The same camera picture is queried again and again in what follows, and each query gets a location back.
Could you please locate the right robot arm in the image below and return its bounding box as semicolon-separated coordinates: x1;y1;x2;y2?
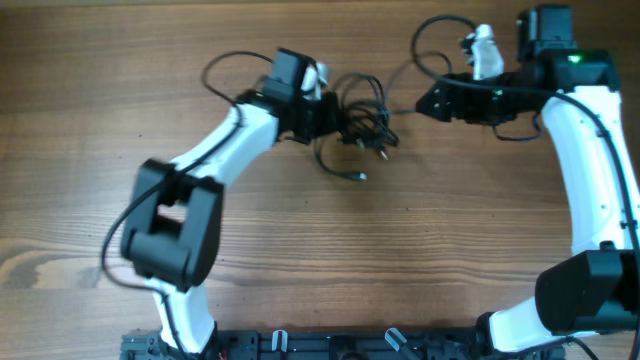
415;4;639;358

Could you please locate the black USB cable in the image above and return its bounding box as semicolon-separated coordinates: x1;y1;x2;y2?
313;72;401;182

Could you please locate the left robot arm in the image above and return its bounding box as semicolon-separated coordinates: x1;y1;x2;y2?
112;49;339;359

